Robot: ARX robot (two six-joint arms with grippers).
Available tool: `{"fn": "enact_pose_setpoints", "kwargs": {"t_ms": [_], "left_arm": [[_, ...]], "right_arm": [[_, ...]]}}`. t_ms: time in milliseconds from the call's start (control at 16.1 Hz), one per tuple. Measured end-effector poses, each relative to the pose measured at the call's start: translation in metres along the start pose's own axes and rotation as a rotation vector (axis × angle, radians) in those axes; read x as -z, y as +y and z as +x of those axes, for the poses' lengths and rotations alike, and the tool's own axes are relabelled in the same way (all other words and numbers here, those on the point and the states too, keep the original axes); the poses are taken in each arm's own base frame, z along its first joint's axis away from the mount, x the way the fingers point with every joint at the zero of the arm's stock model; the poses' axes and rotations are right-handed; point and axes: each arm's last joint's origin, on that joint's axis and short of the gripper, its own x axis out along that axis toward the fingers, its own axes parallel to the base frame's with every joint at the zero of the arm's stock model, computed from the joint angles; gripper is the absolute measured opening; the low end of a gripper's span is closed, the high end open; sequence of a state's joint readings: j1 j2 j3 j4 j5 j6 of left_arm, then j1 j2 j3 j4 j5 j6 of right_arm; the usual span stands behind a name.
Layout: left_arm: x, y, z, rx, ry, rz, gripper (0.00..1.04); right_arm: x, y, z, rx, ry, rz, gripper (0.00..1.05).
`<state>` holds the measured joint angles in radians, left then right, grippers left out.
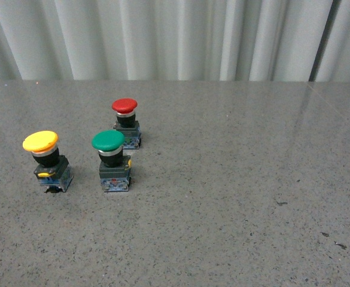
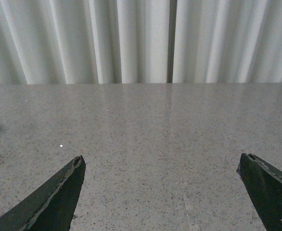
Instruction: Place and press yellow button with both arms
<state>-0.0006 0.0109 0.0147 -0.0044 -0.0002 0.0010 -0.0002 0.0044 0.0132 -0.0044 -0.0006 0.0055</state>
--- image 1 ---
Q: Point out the white pleated curtain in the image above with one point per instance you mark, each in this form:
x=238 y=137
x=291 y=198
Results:
x=175 y=40

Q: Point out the red mushroom push button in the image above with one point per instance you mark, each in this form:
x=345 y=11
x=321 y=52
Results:
x=126 y=122

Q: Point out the green mushroom push button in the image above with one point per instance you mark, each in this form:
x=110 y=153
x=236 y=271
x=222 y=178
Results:
x=115 y=167

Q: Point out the yellow mushroom push button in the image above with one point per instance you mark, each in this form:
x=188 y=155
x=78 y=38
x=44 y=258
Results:
x=53 y=170

